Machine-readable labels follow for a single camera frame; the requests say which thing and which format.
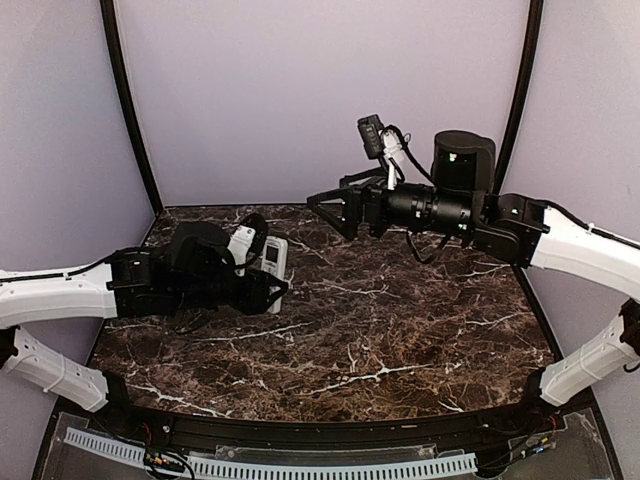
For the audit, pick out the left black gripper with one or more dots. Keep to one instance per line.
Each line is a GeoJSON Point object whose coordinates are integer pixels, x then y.
{"type": "Point", "coordinates": [254, 299]}

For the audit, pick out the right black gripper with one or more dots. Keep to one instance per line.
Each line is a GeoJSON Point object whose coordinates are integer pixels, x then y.
{"type": "Point", "coordinates": [354, 204]}

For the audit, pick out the white remote control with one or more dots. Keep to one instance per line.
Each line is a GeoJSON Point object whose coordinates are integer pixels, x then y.
{"type": "Point", "coordinates": [274, 257]}

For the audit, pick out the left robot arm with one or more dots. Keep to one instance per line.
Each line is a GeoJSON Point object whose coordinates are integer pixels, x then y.
{"type": "Point", "coordinates": [201, 267]}

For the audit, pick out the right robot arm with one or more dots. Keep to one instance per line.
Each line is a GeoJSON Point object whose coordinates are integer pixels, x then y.
{"type": "Point", "coordinates": [458, 202]}

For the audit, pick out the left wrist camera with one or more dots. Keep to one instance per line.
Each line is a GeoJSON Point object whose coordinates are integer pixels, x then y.
{"type": "Point", "coordinates": [247, 241]}

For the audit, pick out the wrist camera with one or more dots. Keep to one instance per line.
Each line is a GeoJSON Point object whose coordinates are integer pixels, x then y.
{"type": "Point", "coordinates": [247, 241]}
{"type": "Point", "coordinates": [385, 145]}

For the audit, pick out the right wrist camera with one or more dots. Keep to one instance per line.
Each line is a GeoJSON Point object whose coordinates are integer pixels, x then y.
{"type": "Point", "coordinates": [385, 145]}

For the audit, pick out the black front rail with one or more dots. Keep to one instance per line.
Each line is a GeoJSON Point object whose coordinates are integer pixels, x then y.
{"type": "Point", "coordinates": [485, 428]}

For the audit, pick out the white slotted cable duct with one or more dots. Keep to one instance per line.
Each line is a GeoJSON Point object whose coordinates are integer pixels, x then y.
{"type": "Point", "coordinates": [239, 463]}

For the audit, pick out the right black frame post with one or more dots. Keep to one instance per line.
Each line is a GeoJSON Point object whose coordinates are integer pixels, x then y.
{"type": "Point", "coordinates": [520, 93]}

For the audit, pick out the black frame post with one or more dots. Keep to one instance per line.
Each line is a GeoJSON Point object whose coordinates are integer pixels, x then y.
{"type": "Point", "coordinates": [520, 93]}
{"type": "Point", "coordinates": [126, 101]}

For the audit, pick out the left black frame post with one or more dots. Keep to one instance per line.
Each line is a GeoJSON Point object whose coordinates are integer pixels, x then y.
{"type": "Point", "coordinates": [126, 101]}

